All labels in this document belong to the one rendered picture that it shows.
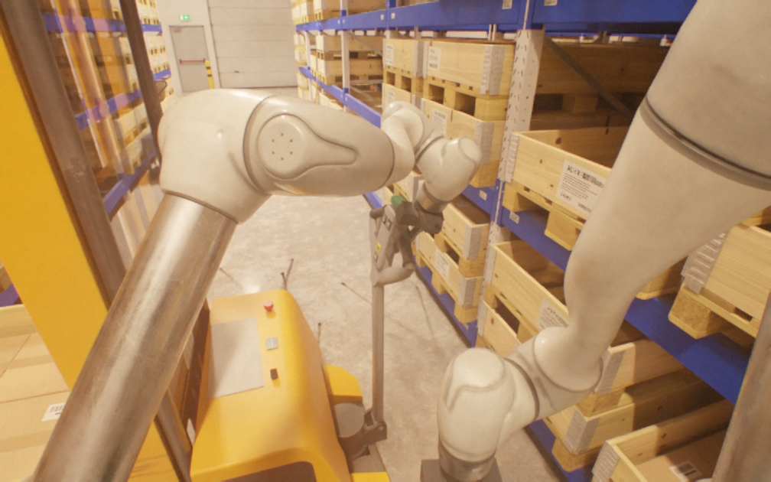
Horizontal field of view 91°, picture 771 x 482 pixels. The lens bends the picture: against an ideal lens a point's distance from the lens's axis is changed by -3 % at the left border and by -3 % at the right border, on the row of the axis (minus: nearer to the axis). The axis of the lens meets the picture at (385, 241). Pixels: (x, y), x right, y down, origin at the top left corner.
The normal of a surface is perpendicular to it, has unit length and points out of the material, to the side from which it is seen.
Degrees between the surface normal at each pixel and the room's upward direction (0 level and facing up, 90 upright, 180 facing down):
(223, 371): 0
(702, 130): 99
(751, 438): 94
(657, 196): 105
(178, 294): 73
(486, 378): 20
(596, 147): 90
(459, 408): 80
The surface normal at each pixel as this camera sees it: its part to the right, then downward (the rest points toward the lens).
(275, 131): -0.25, 0.22
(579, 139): 0.30, 0.45
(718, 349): -0.96, 0.13
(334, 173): 0.61, 0.58
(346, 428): 0.01, -0.88
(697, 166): -0.71, 0.49
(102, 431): 0.49, -0.04
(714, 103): -0.89, 0.33
